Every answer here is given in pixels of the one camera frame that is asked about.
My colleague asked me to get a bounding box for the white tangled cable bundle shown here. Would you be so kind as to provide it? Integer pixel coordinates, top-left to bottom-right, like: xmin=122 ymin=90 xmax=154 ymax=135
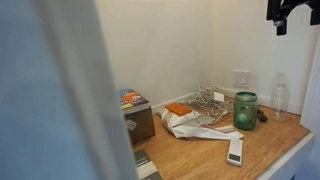
xmin=181 ymin=84 xmax=236 ymax=125

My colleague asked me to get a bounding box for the white blurry foreground panel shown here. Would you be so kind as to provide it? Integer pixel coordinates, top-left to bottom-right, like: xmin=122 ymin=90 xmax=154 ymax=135
xmin=0 ymin=0 xmax=139 ymax=180

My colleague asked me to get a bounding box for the white door frame moulding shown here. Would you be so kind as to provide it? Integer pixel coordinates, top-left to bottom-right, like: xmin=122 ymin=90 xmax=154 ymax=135
xmin=299 ymin=29 xmax=320 ymax=138

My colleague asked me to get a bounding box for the white paper tag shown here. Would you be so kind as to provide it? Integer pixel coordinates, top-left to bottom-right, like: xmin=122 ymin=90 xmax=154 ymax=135
xmin=125 ymin=119 xmax=138 ymax=131

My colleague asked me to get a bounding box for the white red striped plastic bag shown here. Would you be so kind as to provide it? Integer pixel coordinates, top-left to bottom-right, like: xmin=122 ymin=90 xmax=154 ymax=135
xmin=161 ymin=108 xmax=245 ymax=141

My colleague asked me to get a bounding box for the colourful book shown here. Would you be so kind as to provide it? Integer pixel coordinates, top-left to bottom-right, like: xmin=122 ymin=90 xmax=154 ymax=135
xmin=118 ymin=88 xmax=150 ymax=110

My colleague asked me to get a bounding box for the orange flat box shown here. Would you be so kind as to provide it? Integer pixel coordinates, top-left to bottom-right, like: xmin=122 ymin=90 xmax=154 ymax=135
xmin=164 ymin=102 xmax=193 ymax=117

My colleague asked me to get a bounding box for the white remote control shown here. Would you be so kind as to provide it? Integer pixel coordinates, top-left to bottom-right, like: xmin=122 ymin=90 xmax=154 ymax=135
xmin=226 ymin=138 xmax=244 ymax=167

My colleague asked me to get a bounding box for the brown cardboard box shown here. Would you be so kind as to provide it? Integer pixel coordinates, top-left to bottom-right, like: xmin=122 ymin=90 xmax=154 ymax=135
xmin=123 ymin=103 xmax=156 ymax=146

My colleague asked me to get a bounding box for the clear plastic bottle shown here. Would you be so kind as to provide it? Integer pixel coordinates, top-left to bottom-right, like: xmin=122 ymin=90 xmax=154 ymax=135
xmin=269 ymin=73 xmax=291 ymax=123

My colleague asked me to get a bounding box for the grey booklet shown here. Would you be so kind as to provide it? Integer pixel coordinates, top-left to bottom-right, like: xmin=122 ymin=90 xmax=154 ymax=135
xmin=134 ymin=149 xmax=163 ymax=180

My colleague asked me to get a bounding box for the white table edge trim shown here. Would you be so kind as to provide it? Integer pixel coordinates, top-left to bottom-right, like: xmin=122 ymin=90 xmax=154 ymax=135
xmin=255 ymin=132 xmax=316 ymax=180

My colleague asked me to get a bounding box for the small black object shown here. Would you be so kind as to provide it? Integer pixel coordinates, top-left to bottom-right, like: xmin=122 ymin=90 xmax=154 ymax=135
xmin=256 ymin=108 xmax=269 ymax=123

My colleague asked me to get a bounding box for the green glass jar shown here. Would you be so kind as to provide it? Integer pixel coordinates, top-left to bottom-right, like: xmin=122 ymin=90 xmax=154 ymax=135
xmin=232 ymin=91 xmax=259 ymax=131

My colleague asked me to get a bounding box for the white power adapter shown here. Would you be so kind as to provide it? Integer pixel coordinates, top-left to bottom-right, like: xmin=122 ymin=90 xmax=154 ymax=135
xmin=213 ymin=91 xmax=225 ymax=103

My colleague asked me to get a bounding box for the white baseboard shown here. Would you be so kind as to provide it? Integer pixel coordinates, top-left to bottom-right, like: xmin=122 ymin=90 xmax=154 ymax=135
xmin=151 ymin=87 xmax=304 ymax=116

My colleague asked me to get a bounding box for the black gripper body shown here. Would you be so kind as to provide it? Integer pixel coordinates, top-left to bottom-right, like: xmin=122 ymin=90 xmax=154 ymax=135
xmin=266 ymin=0 xmax=320 ymax=21

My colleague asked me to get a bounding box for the white wall outlet plate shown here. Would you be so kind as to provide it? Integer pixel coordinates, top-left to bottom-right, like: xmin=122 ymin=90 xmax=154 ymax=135
xmin=231 ymin=69 xmax=251 ymax=89

